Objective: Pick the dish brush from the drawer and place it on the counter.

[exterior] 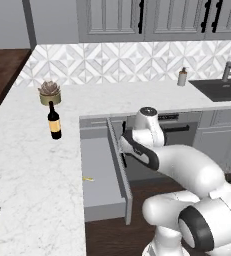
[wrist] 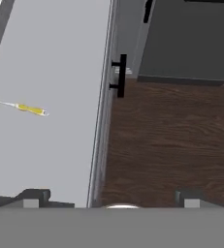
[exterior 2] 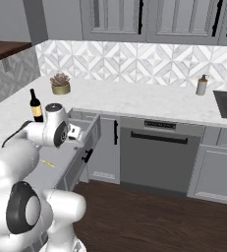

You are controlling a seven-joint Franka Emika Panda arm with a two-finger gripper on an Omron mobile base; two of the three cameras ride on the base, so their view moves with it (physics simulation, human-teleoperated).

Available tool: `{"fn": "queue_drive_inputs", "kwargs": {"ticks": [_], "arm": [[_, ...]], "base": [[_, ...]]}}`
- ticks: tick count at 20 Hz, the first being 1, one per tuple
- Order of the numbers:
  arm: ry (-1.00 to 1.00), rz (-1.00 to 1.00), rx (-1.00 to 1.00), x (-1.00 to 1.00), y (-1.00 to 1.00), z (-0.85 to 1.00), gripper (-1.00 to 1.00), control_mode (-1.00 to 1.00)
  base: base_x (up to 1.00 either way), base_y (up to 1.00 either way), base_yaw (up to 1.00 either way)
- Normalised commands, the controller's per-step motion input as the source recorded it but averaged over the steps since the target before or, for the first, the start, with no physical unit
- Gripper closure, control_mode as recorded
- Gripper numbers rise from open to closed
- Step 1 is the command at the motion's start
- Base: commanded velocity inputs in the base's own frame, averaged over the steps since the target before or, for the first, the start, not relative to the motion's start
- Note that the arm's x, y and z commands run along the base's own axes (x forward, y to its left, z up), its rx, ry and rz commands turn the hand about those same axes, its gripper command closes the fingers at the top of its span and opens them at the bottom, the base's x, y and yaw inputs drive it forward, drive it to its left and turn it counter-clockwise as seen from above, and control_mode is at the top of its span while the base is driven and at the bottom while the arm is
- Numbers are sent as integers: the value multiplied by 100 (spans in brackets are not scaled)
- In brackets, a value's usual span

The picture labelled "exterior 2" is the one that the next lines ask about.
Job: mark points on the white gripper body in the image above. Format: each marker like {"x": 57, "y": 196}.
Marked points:
{"x": 80, "y": 139}

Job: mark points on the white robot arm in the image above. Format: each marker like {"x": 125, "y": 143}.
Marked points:
{"x": 16, "y": 164}

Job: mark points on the grey open drawer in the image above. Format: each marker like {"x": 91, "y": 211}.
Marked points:
{"x": 57, "y": 164}

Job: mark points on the yellow dish brush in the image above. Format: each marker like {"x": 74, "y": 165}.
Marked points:
{"x": 48, "y": 163}

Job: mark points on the grey false drawer front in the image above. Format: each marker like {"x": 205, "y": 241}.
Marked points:
{"x": 221, "y": 136}

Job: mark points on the dark wine bottle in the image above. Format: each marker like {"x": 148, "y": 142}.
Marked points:
{"x": 36, "y": 106}

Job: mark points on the potted succulent plant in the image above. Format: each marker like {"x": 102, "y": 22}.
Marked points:
{"x": 60, "y": 84}

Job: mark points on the grey dishwasher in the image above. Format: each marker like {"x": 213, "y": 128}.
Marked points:
{"x": 157, "y": 160}

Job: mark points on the dark wooden shelf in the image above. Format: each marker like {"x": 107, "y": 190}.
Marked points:
{"x": 3, "y": 50}

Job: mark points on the grey soap dispenser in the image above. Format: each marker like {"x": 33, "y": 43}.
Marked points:
{"x": 201, "y": 87}

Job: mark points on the wide grey lower cabinet door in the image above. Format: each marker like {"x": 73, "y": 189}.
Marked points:
{"x": 216, "y": 174}

